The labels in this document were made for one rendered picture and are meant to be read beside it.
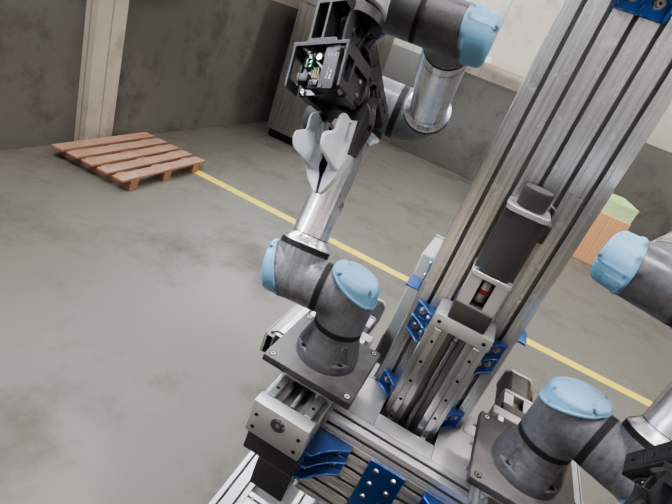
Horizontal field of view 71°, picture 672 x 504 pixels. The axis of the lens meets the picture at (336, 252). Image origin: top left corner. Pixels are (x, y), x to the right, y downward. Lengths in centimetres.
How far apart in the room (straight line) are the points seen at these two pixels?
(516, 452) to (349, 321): 43
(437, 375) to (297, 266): 42
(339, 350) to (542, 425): 43
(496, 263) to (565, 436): 35
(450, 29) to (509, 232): 44
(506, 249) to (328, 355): 44
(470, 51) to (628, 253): 33
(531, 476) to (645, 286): 57
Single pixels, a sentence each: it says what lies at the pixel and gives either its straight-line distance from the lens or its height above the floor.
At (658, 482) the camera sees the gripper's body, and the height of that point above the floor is 146.
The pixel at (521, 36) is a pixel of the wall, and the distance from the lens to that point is 867.
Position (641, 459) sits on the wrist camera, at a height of 144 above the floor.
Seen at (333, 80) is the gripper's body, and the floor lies 167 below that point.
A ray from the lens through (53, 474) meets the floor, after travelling 213.
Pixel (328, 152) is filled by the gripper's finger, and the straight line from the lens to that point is 53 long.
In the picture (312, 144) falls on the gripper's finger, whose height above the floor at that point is 159.
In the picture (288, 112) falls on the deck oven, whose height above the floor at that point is 41.
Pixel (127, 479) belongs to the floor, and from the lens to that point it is 211.
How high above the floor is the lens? 173
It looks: 25 degrees down
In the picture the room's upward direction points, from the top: 21 degrees clockwise
